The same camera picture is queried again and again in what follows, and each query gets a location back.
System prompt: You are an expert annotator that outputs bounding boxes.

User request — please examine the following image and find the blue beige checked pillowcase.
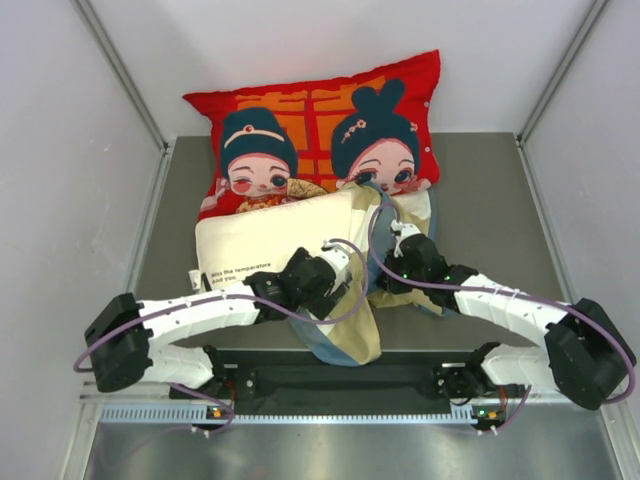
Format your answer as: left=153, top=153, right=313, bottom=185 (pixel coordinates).
left=291, top=182, right=446, bottom=367

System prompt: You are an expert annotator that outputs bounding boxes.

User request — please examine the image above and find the cream bear print pillow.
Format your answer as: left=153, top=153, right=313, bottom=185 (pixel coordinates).
left=190, top=184, right=381, bottom=288

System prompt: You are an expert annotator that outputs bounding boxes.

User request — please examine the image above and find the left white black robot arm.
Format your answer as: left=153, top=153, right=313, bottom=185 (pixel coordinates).
left=81, top=239, right=358, bottom=397

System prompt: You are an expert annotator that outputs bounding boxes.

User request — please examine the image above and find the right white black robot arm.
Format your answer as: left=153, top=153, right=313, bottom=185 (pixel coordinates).
left=380, top=224, right=637, bottom=410

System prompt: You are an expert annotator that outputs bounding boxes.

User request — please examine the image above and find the red cartoon couple pillow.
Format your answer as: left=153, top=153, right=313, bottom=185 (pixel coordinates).
left=184, top=50, right=441, bottom=219

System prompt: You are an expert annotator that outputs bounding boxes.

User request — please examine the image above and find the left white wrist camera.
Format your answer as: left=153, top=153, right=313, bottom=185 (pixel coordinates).
left=320, top=240, right=351, bottom=282

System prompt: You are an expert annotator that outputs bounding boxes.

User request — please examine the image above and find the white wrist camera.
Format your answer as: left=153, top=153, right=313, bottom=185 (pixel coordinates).
left=390, top=220, right=423, bottom=258
left=320, top=240, right=351, bottom=282

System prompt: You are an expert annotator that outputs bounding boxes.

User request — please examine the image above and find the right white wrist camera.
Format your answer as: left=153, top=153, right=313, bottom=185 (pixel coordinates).
left=390, top=220, right=423, bottom=258

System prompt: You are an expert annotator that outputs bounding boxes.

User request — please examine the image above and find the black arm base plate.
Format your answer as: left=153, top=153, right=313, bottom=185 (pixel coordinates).
left=190, top=350, right=524, bottom=416

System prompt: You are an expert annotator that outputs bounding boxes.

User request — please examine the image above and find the slotted grey cable duct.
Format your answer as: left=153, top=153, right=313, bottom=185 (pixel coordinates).
left=99, top=399, right=506, bottom=426

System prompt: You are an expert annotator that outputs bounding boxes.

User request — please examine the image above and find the left aluminium frame post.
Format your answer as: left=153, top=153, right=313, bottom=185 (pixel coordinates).
left=69, top=0, right=171, bottom=151

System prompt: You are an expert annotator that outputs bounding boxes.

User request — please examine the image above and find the aluminium frame post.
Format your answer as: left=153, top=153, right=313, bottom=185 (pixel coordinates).
left=516, top=0, right=611, bottom=145
left=69, top=0, right=171, bottom=151

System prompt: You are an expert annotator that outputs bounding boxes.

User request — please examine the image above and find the right aluminium frame post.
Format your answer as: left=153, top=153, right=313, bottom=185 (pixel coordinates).
left=516, top=0, right=611, bottom=145

